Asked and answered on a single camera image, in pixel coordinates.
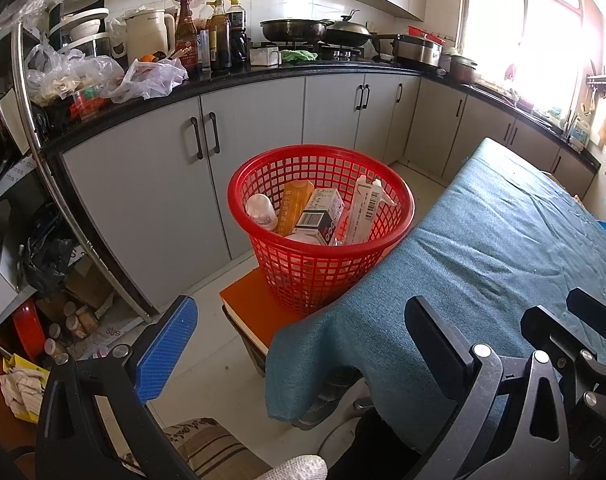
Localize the white gloved hand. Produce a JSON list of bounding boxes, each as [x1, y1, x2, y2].
[[256, 455, 328, 480]]

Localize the orange yellow packet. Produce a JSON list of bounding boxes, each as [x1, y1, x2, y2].
[[276, 180, 314, 236]]

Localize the blue table cloth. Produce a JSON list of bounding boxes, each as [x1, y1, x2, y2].
[[265, 140, 606, 448]]

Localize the dark soy sauce bottle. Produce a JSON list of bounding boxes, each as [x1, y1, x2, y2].
[[226, 0, 249, 72]]

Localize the green cloth on counter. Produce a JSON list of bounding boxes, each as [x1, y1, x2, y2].
[[279, 49, 318, 65]]

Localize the red plastic basket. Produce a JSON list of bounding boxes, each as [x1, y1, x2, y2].
[[227, 144, 415, 314]]

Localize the dark printed carton box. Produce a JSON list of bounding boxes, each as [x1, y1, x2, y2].
[[287, 188, 344, 246]]

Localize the red white snack wrapper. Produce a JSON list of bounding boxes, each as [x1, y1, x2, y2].
[[343, 174, 396, 245]]

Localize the white electric kettle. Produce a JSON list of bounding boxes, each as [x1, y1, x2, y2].
[[125, 9, 175, 63]]

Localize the brown sauce bottle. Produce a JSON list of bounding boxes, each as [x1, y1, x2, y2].
[[175, 0, 199, 78]]

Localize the steel rice cooker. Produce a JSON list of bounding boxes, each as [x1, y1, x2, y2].
[[371, 35, 442, 68]]

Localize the lidded black wok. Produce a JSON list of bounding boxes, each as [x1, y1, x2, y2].
[[321, 9, 371, 48]]

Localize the black wok pan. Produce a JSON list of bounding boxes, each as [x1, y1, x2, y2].
[[260, 18, 328, 44]]

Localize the white plastic bags on counter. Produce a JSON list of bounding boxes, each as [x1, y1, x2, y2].
[[25, 44, 188, 106]]

